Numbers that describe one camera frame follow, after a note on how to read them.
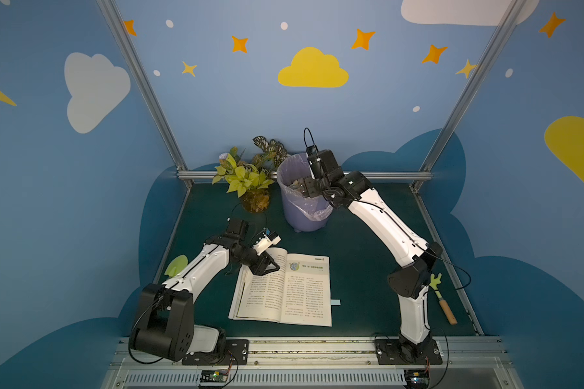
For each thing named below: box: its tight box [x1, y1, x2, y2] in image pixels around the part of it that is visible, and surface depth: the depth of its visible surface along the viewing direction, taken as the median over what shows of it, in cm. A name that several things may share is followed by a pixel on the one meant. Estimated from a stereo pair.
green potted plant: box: [211, 136, 288, 214], surface depth 100 cm
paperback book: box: [227, 247, 332, 327], surface depth 86 cm
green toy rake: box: [429, 273, 458, 325], surface depth 84 cm
